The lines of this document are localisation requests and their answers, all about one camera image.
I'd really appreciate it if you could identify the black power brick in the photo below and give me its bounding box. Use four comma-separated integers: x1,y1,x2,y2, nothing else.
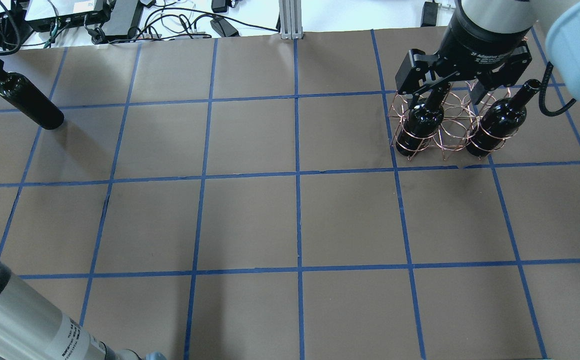
102,0,143,42

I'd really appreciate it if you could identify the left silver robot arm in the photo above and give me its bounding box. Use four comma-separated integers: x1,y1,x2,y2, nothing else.
0,45,165,360

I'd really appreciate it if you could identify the copper wire wine basket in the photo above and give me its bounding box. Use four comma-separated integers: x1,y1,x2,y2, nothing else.
387,85,519,162

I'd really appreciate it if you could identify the aluminium frame post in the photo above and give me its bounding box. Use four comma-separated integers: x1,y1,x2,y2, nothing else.
278,0,304,40

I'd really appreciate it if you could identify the black power adapter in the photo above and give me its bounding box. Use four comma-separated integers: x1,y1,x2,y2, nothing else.
210,17,240,38

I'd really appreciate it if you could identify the dark wine bottle in basket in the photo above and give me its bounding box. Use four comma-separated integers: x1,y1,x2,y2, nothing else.
395,99,444,157

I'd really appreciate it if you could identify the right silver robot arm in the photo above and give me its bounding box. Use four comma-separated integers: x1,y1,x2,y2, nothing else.
395,0,580,108

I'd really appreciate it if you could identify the dark wine bottle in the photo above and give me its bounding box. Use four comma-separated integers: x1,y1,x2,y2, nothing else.
395,99,444,157
0,71,65,130

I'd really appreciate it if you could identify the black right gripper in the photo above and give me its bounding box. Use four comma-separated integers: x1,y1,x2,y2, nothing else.
395,13,533,109

